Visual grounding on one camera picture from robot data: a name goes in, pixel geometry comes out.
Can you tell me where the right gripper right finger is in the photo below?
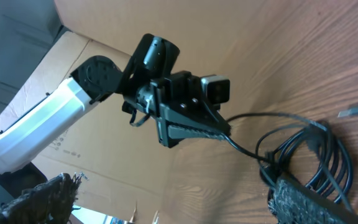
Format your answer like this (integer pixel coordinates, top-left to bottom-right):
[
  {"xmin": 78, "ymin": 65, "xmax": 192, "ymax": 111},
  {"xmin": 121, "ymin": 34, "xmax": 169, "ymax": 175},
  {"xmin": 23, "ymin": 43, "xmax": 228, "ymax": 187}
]
[{"xmin": 268, "ymin": 177, "xmax": 358, "ymax": 224}]

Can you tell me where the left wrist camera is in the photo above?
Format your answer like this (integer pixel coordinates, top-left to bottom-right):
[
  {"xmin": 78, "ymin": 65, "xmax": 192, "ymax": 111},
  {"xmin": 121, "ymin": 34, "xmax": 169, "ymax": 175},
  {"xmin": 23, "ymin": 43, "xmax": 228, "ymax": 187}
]
[{"xmin": 201, "ymin": 75, "xmax": 231, "ymax": 105}]

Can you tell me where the thin black cable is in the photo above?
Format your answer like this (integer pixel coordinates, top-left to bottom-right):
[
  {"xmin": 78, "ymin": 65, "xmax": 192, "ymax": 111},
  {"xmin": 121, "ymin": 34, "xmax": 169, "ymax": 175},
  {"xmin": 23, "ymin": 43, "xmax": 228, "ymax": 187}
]
[{"xmin": 222, "ymin": 111, "xmax": 354, "ymax": 212}]

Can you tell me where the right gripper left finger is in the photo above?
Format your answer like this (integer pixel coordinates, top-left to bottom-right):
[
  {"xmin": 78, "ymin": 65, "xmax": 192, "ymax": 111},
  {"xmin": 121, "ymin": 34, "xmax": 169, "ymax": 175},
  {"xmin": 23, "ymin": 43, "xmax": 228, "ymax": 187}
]
[{"xmin": 0, "ymin": 173, "xmax": 83, "ymax": 224}]

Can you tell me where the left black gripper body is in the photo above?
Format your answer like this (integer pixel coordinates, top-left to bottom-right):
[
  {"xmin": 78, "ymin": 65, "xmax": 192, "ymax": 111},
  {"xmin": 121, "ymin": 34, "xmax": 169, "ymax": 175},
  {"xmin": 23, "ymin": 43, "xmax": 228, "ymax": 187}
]
[{"xmin": 122, "ymin": 70, "xmax": 207, "ymax": 120}]

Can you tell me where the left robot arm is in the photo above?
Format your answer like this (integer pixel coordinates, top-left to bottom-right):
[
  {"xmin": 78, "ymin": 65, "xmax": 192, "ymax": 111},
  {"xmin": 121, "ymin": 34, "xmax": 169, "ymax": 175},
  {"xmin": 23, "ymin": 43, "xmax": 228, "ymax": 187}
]
[{"xmin": 0, "ymin": 34, "xmax": 231, "ymax": 174}]

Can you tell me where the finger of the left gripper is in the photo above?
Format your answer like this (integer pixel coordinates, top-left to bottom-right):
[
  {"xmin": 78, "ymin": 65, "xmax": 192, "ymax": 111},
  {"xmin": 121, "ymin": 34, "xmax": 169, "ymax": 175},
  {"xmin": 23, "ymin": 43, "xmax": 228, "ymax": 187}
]
[
  {"xmin": 156, "ymin": 119, "xmax": 226, "ymax": 148},
  {"xmin": 159, "ymin": 100, "xmax": 231, "ymax": 136}
]

